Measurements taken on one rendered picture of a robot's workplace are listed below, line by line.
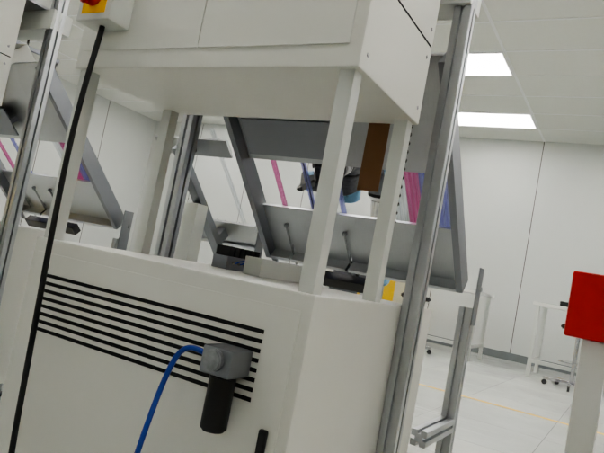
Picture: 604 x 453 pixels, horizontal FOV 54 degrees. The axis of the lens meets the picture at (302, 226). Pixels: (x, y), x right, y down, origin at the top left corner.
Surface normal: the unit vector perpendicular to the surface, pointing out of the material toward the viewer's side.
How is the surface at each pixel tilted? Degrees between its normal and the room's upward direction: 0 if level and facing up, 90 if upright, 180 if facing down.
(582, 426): 90
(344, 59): 90
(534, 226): 90
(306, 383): 90
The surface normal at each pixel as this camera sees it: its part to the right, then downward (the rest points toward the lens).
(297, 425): 0.86, 0.13
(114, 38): -0.47, -0.15
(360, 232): -0.48, 0.58
